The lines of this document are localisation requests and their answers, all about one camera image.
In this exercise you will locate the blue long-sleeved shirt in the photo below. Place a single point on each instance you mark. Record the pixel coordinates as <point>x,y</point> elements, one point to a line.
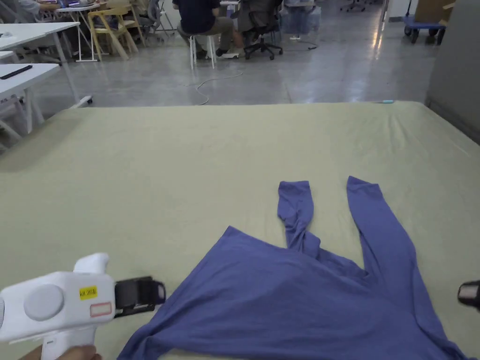
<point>292,300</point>

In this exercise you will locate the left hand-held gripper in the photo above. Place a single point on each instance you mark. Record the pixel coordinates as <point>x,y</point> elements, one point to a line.
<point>56,300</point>

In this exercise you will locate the blue cart with carton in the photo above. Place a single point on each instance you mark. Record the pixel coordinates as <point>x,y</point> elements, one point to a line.
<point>427,22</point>

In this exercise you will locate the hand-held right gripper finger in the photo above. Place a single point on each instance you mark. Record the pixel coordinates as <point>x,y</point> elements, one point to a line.
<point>469,291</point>

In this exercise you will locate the bed with pale green sheet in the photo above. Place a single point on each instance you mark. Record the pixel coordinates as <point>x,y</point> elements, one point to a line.
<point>150,180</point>

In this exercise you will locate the person's left hand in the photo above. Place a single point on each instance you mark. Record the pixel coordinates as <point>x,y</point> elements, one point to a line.
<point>75,353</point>

